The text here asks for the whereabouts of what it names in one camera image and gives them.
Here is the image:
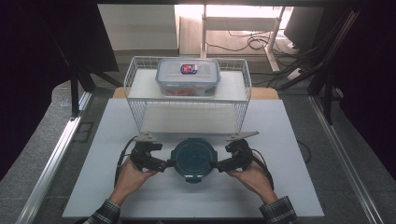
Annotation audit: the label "white power strip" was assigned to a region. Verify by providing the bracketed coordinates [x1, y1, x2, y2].
[286, 67, 304, 82]

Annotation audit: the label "black floor cables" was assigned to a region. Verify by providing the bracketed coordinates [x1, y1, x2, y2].
[205, 29, 295, 58]

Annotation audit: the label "left hand-held gripper cable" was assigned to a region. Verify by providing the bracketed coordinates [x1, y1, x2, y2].
[113, 135, 138, 189]

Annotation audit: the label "hand-held gripper cable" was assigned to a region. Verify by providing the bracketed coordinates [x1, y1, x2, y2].
[251, 147, 276, 191]
[113, 135, 138, 189]

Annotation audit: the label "white cabinet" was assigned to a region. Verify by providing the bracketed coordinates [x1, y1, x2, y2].
[97, 4, 180, 51]

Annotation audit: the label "rectangular clear lidded container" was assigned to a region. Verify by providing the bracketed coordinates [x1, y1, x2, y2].
[154, 58, 222, 98]

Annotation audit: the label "person's left hand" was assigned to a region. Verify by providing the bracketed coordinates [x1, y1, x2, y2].
[112, 157, 158, 202]

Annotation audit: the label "dark round lid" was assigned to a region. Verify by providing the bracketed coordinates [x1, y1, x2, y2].
[170, 137, 219, 184]

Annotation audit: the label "black metal stand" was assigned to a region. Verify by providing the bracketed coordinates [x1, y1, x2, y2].
[58, 46, 123, 119]
[274, 8, 363, 126]

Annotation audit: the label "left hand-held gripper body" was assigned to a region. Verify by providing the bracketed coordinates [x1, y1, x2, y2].
[130, 132, 158, 173]

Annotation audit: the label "dark monitor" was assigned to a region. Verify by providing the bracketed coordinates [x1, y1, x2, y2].
[283, 7, 325, 52]

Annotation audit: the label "person's right hand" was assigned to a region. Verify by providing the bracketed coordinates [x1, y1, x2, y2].
[226, 161, 277, 202]

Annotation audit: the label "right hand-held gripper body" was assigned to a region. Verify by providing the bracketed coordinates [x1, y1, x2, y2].
[225, 131, 261, 171]

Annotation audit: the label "right hand-held gripper cable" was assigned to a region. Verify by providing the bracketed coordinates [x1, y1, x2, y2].
[251, 147, 276, 191]

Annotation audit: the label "white wire shelf rack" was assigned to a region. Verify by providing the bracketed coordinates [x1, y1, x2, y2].
[123, 55, 252, 137]

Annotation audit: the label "wooden table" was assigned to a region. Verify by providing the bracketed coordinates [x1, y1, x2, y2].
[112, 86, 280, 101]

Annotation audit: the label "white desk frame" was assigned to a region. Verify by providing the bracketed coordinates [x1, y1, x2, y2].
[200, 4, 286, 73]

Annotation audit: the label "thin black cable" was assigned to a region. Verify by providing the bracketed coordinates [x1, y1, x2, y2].
[296, 139, 313, 165]

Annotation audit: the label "aluminium rail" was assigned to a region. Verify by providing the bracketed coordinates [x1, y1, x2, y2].
[309, 94, 386, 224]
[15, 91, 93, 224]

